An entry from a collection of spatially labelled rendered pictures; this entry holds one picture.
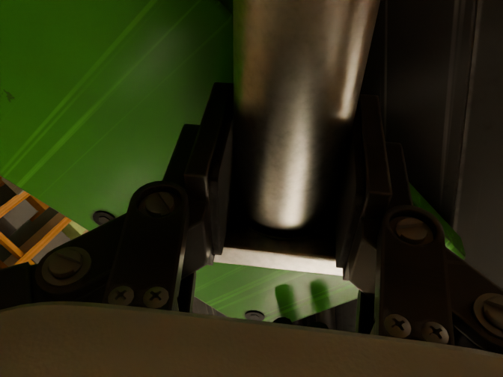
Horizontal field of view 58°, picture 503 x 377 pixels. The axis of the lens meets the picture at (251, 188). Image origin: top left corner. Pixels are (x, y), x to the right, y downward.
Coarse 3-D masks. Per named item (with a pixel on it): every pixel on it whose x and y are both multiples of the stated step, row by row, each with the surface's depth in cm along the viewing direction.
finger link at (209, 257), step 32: (224, 96) 12; (192, 128) 12; (224, 128) 11; (192, 160) 10; (224, 160) 11; (192, 192) 10; (224, 192) 11; (192, 224) 10; (224, 224) 12; (64, 256) 9; (96, 256) 9; (192, 256) 10; (64, 288) 9; (96, 288) 9
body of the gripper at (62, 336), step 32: (0, 320) 7; (32, 320) 7; (64, 320) 7; (96, 320) 7; (128, 320) 7; (160, 320) 7; (192, 320) 7; (224, 320) 7; (256, 320) 7; (0, 352) 6; (32, 352) 6; (64, 352) 6; (96, 352) 6; (128, 352) 6; (160, 352) 6; (192, 352) 6; (224, 352) 6; (256, 352) 6; (288, 352) 6; (320, 352) 6; (352, 352) 6; (384, 352) 6; (416, 352) 6; (448, 352) 6; (480, 352) 7
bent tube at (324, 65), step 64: (256, 0) 8; (320, 0) 8; (256, 64) 9; (320, 64) 9; (256, 128) 10; (320, 128) 10; (256, 192) 12; (320, 192) 12; (256, 256) 12; (320, 256) 12
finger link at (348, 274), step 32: (352, 128) 11; (352, 160) 11; (384, 160) 10; (352, 192) 10; (384, 192) 9; (352, 224) 10; (352, 256) 11; (448, 256) 9; (480, 288) 9; (480, 320) 8
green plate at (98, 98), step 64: (0, 0) 12; (64, 0) 12; (128, 0) 12; (192, 0) 12; (0, 64) 14; (64, 64) 14; (128, 64) 13; (192, 64) 13; (0, 128) 16; (64, 128) 15; (128, 128) 15; (64, 192) 18; (128, 192) 17
